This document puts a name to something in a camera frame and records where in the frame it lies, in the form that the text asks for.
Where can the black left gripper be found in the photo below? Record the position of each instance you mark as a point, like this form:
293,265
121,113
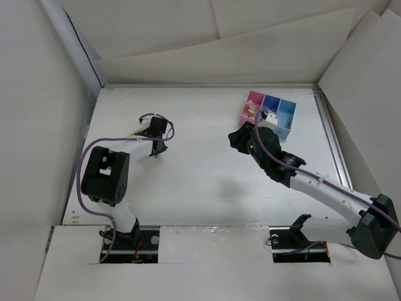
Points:
162,149

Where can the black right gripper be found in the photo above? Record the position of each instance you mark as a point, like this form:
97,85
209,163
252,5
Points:
238,138

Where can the yellow highlighter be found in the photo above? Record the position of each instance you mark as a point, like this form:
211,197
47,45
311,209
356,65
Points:
133,133

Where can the yellow eraser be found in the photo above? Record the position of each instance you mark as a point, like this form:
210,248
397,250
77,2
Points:
250,112

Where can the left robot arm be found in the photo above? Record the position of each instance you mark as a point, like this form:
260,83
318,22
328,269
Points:
105,179

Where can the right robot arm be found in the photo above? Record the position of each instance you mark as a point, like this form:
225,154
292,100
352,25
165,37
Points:
373,220

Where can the pink drawer box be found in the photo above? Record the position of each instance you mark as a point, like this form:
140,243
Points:
257,99

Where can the purple drawer box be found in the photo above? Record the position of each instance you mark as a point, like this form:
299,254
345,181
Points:
271,104

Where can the light blue drawer box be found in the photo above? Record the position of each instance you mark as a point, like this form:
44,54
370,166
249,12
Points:
285,115

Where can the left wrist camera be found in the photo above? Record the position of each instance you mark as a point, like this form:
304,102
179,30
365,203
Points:
145,121

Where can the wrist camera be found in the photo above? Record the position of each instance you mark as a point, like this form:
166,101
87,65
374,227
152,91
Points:
145,121
268,120

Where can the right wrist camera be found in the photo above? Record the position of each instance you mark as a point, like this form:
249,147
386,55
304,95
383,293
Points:
268,120

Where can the aluminium rail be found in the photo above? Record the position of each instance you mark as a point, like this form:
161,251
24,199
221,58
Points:
341,169

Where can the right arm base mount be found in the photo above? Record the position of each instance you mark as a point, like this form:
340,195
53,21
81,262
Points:
289,245

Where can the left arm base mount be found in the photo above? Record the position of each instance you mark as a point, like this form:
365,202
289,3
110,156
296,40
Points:
142,249

